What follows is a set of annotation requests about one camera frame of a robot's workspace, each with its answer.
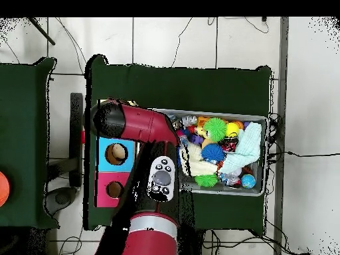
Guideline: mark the cream knitted cloth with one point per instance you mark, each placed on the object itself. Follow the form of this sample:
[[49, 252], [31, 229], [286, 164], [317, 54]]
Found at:
[[199, 164]]

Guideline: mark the green spiky rubber ball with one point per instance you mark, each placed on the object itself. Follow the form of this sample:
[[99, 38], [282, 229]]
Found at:
[[215, 129], [206, 180]]

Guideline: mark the light blue cloth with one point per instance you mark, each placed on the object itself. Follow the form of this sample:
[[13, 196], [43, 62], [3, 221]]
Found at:
[[248, 148]]

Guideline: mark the wooden box with three holes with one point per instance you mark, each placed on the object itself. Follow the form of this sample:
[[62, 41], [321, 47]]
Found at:
[[103, 164]]

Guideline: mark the silver mesh bin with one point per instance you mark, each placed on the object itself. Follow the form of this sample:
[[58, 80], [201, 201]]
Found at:
[[225, 189]]

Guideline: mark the blue spiky rubber ball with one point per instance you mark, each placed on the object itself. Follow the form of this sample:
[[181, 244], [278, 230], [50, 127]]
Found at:
[[213, 152]]

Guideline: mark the dark green table cloth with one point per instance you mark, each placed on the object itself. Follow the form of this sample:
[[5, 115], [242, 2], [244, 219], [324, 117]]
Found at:
[[24, 132], [186, 87]]

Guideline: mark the yellow smooth ball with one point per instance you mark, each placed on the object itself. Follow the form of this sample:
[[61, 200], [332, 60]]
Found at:
[[233, 129]]

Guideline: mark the blue globe ball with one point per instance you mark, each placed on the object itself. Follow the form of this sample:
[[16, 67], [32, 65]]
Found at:
[[248, 181]]

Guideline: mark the black upright panel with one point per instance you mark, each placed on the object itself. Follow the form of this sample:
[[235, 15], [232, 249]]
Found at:
[[76, 119]]

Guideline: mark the dark grey stand base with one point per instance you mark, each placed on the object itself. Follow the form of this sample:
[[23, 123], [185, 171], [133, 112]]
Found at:
[[59, 199]]

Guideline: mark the black rod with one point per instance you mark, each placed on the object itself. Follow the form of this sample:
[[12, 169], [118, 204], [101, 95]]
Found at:
[[42, 32]]

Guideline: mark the large orange ball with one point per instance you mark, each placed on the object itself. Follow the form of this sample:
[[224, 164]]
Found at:
[[3, 189]]

